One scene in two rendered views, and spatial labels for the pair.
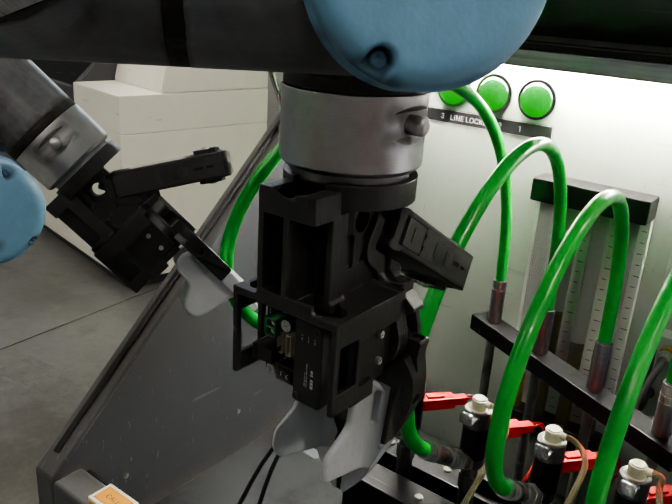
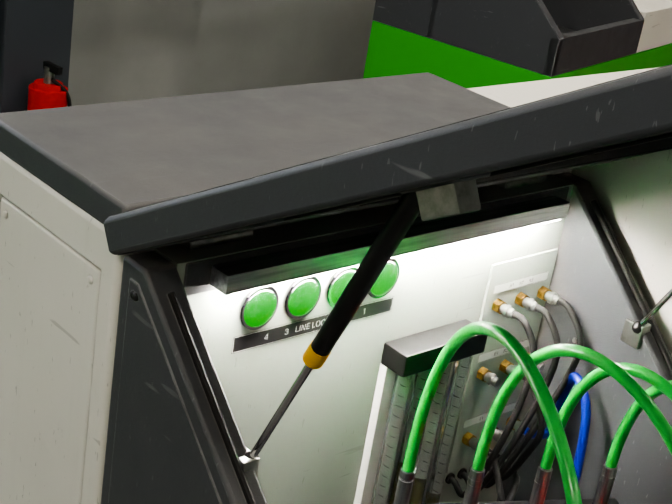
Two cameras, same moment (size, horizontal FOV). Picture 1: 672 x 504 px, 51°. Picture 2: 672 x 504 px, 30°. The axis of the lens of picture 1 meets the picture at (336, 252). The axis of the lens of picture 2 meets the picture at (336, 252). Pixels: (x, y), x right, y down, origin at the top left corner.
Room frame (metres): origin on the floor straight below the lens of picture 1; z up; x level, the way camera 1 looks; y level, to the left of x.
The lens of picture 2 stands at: (0.79, 1.06, 1.96)
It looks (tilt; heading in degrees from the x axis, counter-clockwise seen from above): 23 degrees down; 278
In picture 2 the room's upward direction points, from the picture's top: 9 degrees clockwise
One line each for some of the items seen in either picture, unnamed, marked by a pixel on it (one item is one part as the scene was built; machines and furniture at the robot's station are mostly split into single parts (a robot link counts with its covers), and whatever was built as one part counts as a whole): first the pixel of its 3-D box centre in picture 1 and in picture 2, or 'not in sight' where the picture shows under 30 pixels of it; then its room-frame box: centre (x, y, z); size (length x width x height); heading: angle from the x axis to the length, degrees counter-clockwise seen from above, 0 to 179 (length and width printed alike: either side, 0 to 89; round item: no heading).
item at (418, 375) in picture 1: (383, 372); not in sight; (0.37, -0.03, 1.29); 0.05 x 0.02 x 0.09; 53
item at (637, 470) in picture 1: (637, 476); not in sight; (0.54, -0.29, 1.10); 0.02 x 0.02 x 0.03
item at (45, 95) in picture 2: not in sight; (47, 128); (2.64, -3.35, 0.29); 0.17 x 0.15 x 0.54; 57
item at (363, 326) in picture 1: (335, 278); not in sight; (0.36, 0.00, 1.35); 0.09 x 0.08 x 0.12; 143
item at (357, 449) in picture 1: (349, 448); not in sight; (0.35, -0.02, 1.24); 0.06 x 0.03 x 0.09; 143
